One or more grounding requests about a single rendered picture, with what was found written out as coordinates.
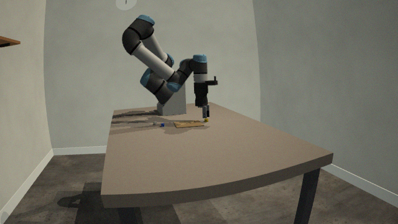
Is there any tan square mat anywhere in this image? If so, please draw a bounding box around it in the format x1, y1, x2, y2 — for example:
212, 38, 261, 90
174, 120, 204, 128

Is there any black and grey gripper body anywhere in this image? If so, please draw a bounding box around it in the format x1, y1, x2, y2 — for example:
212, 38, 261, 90
193, 74, 218, 106

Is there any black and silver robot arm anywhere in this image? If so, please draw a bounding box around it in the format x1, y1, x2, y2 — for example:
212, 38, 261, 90
122, 14, 207, 105

